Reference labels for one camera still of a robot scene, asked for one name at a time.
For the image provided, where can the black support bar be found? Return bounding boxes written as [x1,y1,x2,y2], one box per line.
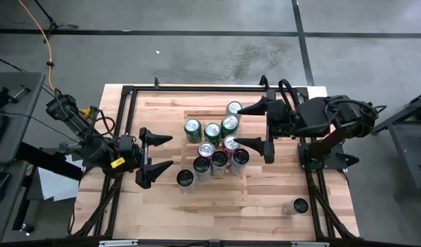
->
[16,142,84,182]

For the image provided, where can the yellow tag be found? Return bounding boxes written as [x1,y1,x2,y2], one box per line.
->
[110,156,126,169]

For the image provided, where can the wooden slatted shelf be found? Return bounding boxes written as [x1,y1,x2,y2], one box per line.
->
[178,109,249,208]

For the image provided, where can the grey metal cart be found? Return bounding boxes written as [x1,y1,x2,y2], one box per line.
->
[367,88,421,191]

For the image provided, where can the white raspberry lime can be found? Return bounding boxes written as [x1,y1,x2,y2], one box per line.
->
[225,100,244,119]

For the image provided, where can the grey side table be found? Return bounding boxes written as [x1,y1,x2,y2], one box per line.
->
[0,71,46,165]

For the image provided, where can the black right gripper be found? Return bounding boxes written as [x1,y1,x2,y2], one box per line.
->
[233,89,299,165]

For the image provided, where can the black tripod stand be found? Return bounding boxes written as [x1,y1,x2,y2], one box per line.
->
[33,0,80,44]

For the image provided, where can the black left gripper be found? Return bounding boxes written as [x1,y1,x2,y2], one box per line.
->
[134,127,174,190]

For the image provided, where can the black clamp mount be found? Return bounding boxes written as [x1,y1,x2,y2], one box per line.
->
[0,85,32,110]

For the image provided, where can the black aluminium table frame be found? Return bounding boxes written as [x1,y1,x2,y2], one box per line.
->
[71,84,361,247]

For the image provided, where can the white paper sheet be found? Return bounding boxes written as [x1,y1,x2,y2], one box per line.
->
[36,153,84,202]

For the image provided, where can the yellow extension cable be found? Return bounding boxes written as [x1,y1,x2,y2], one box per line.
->
[16,0,93,119]

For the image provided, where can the red Coca-Cola can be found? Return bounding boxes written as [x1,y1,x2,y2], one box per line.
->
[197,141,217,159]

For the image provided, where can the red soda can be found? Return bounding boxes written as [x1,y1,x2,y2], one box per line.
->
[220,134,241,154]

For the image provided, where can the black floor cable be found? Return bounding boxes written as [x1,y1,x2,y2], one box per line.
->
[0,53,27,75]

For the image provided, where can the green Sprite can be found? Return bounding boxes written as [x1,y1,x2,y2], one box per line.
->
[183,117,203,144]
[220,115,240,138]
[203,122,223,148]

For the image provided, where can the grey desk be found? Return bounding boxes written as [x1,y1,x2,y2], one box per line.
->
[0,160,30,244]

